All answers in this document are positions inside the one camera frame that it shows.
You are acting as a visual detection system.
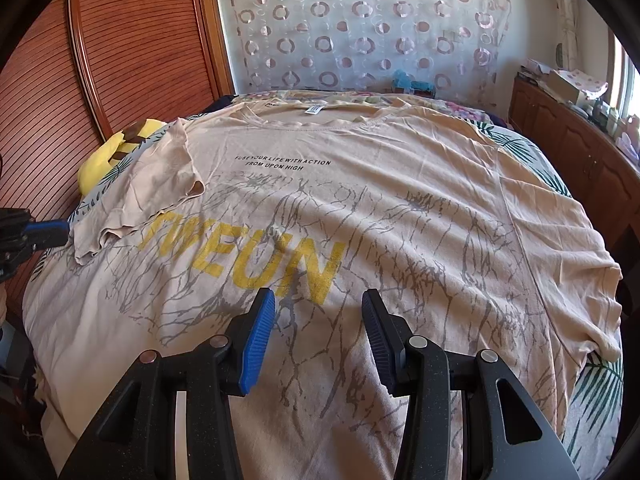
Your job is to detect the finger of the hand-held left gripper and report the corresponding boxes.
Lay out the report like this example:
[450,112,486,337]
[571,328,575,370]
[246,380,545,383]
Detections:
[22,219,69,250]

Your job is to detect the circle pattern sheer curtain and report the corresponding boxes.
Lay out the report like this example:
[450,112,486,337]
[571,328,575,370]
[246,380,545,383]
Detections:
[212,0,512,100]

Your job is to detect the yellow plush toy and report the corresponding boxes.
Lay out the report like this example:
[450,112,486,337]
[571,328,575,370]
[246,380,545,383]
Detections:
[79,119,167,194]

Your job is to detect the blue toy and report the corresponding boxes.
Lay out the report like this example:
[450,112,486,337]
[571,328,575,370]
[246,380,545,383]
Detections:
[391,68,437,99]

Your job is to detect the window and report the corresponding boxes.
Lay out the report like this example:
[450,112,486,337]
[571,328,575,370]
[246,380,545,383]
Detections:
[607,30,640,128]

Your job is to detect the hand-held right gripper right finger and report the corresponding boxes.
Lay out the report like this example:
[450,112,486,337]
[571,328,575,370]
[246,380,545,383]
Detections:
[361,288,583,480]

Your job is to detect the wooden cabinet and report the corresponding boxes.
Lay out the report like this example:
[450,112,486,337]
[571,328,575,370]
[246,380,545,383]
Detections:
[509,75,640,243]

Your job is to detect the beige printed t-shirt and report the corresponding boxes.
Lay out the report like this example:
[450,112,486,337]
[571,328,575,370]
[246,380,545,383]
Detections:
[22,100,626,480]

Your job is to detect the wooden headboard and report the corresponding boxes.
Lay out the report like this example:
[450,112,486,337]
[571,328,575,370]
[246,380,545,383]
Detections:
[0,0,236,211]

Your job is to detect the dark blue cloth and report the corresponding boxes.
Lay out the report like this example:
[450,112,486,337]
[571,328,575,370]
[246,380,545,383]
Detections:
[197,94,238,115]

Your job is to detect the leaf print blanket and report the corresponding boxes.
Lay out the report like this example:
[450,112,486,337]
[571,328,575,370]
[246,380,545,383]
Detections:
[65,110,626,461]

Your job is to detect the cardboard box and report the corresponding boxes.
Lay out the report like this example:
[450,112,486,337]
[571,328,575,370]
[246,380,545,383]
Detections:
[544,69,609,107]

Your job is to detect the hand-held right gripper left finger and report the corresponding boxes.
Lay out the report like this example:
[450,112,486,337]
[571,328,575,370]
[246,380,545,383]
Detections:
[60,287,277,480]

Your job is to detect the white lace curtain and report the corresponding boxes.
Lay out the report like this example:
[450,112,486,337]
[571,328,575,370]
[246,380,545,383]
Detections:
[554,0,582,72]

